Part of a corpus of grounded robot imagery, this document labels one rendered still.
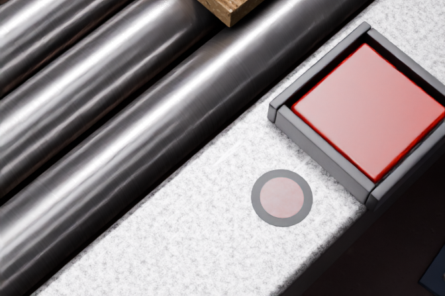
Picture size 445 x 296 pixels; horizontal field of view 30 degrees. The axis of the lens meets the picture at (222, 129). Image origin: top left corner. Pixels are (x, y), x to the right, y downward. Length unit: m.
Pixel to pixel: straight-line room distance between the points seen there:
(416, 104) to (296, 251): 0.10
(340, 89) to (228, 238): 0.10
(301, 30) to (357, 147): 0.09
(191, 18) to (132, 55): 0.04
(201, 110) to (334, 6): 0.10
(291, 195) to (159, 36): 0.12
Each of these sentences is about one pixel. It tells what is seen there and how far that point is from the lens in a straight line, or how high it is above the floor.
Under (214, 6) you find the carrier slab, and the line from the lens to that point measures 0.46.
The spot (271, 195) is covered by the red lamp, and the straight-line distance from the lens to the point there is 0.43.
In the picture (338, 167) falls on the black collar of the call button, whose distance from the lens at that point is 0.42.
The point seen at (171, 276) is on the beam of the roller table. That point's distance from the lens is 0.41.
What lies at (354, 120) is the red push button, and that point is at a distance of 0.44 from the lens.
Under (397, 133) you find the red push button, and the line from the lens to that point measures 0.44.
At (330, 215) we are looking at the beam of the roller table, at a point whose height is 0.91.
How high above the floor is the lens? 1.31
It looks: 63 degrees down
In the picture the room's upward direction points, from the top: 3 degrees clockwise
